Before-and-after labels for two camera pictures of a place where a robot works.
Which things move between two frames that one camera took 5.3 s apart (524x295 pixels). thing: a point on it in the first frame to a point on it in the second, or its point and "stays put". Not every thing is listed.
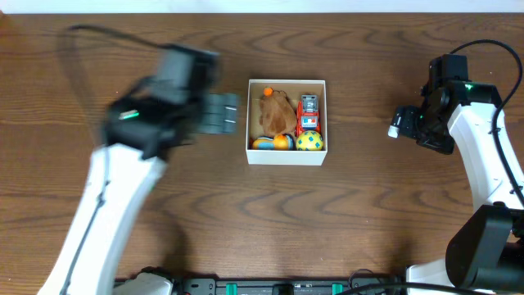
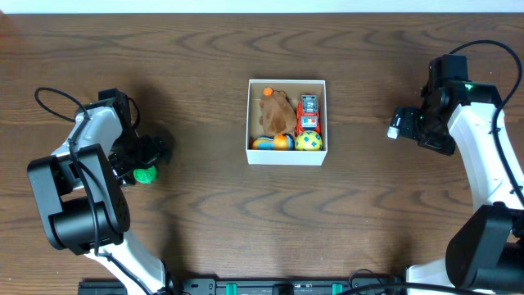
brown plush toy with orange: x=277 y=114 stays put
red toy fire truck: x=308 y=115 stays put
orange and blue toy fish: x=282 y=142 stays put
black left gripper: x=203 y=113 to x=146 y=154
